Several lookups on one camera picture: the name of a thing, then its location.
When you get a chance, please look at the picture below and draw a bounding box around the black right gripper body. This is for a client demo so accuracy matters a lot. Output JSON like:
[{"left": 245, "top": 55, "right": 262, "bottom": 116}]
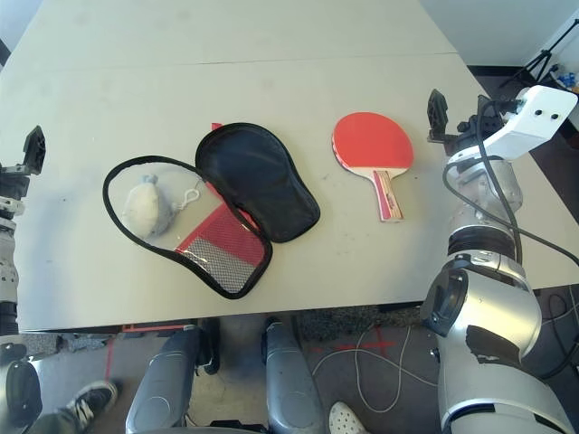
[{"left": 445, "top": 115, "right": 488, "bottom": 159}]

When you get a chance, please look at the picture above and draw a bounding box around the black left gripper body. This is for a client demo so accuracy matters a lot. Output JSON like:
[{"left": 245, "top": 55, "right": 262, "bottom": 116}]
[{"left": 0, "top": 163, "right": 32, "bottom": 200}]

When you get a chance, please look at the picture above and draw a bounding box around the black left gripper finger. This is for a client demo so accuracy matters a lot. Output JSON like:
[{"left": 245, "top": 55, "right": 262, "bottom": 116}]
[{"left": 22, "top": 125, "right": 47, "bottom": 175}]

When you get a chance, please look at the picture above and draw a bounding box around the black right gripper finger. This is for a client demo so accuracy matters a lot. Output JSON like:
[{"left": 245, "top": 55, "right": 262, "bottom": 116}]
[
  {"left": 427, "top": 89, "right": 450, "bottom": 142},
  {"left": 475, "top": 94, "right": 504, "bottom": 132}
]

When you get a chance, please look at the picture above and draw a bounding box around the white plush keychain toy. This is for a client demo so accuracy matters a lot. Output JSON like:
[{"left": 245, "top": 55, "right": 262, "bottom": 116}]
[{"left": 122, "top": 174, "right": 201, "bottom": 240}]

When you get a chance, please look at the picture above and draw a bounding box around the red black paddle case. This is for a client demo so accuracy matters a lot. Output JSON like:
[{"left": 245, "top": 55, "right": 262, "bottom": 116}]
[{"left": 102, "top": 120, "right": 321, "bottom": 300}]

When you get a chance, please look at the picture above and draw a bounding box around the black tripod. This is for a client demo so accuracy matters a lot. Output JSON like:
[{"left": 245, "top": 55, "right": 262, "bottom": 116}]
[{"left": 499, "top": 17, "right": 579, "bottom": 91}]

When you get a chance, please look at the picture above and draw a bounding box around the blue white bottle cluster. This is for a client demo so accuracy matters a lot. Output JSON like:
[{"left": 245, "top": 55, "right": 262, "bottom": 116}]
[{"left": 554, "top": 67, "right": 578, "bottom": 90}]

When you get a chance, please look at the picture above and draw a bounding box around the black white sneaker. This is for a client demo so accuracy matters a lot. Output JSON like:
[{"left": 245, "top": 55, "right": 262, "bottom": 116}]
[{"left": 56, "top": 381, "right": 123, "bottom": 429}]

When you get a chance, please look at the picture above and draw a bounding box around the grey robot left leg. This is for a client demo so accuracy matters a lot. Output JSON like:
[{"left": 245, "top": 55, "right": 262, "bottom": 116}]
[{"left": 125, "top": 325, "right": 203, "bottom": 434}]

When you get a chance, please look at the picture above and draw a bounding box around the grey robot leg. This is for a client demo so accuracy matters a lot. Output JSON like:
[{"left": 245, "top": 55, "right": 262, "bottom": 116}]
[
  {"left": 125, "top": 325, "right": 203, "bottom": 434},
  {"left": 263, "top": 318, "right": 327, "bottom": 434}
]

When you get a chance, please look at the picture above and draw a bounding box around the grey robot right leg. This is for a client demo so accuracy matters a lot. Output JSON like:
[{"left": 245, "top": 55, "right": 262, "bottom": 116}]
[{"left": 263, "top": 318, "right": 327, "bottom": 434}]

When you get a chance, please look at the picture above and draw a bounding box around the white perforated shoe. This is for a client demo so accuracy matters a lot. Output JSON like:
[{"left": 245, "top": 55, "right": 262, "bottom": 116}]
[{"left": 328, "top": 401, "right": 370, "bottom": 434}]

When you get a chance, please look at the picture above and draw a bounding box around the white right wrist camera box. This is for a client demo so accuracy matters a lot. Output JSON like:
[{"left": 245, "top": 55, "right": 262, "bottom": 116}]
[{"left": 481, "top": 84, "right": 579, "bottom": 159}]

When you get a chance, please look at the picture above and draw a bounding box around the white floor cable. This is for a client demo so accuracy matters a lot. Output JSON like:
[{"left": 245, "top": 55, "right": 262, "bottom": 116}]
[{"left": 311, "top": 325, "right": 413, "bottom": 413}]

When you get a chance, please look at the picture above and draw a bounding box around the black stand post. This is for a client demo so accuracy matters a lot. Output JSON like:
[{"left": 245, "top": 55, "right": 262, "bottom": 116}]
[{"left": 196, "top": 318, "right": 223, "bottom": 376}]

